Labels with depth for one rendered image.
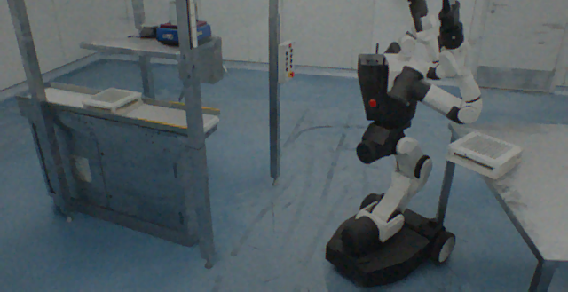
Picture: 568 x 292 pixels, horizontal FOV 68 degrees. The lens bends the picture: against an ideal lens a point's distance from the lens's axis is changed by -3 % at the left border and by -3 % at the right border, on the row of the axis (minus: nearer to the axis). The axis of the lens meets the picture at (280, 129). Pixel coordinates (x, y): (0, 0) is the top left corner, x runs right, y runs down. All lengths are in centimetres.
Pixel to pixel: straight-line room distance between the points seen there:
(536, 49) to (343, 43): 232
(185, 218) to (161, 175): 29
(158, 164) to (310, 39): 371
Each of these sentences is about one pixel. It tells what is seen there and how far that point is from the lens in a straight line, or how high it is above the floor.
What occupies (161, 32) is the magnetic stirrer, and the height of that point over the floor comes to 131.
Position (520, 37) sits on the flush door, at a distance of 587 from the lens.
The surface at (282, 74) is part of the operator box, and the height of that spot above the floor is 89.
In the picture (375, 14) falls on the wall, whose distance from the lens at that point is 566.
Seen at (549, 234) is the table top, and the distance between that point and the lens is 175.
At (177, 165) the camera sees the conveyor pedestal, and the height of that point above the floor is 59.
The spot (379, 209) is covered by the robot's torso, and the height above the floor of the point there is 34.
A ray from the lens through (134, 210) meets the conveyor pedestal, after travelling 287.
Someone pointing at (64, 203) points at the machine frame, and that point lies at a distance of 313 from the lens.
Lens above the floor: 175
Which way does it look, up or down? 25 degrees down
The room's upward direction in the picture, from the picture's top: straight up
